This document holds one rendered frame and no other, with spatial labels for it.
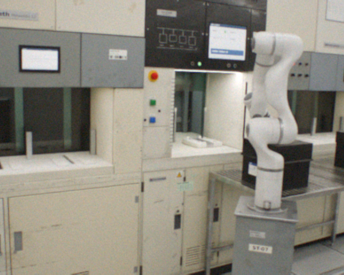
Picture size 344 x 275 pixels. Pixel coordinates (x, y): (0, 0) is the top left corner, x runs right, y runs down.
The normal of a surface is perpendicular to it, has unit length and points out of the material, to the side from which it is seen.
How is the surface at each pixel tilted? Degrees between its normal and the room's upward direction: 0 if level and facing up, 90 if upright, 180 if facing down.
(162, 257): 90
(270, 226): 90
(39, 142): 90
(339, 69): 90
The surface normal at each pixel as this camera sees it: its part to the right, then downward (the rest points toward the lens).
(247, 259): -0.28, 0.14
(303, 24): 0.48, 0.14
